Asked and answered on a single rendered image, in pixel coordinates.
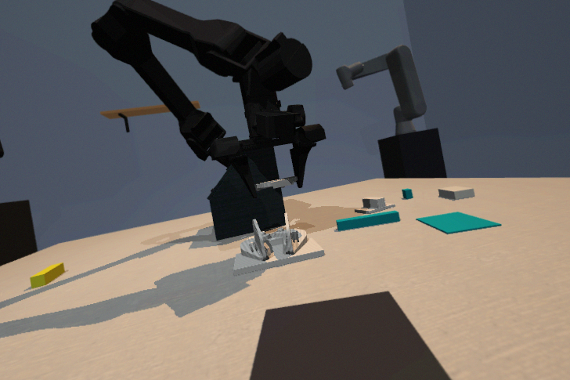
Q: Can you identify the yellow rectangular block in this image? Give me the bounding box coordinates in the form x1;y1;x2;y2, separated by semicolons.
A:
30;262;65;289

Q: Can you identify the teal flat square plate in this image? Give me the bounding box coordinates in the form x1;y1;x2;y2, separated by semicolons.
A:
417;212;502;234

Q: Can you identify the teal long flat bar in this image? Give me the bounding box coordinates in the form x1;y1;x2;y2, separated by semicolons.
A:
336;210;400;231

